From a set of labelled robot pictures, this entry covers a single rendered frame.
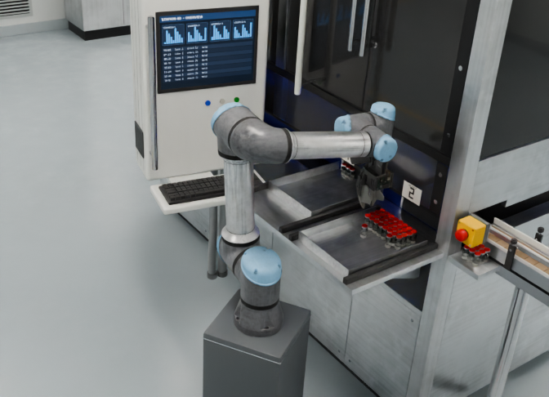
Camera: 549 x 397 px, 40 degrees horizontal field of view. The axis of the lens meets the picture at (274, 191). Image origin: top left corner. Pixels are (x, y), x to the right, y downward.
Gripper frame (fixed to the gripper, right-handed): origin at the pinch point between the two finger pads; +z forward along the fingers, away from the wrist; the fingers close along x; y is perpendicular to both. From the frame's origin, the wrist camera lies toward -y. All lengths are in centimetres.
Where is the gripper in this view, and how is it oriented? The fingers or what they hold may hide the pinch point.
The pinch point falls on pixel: (366, 202)
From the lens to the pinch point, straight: 247.5
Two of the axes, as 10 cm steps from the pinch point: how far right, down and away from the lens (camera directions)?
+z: -0.6, 8.7, 4.8
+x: 8.7, -1.9, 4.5
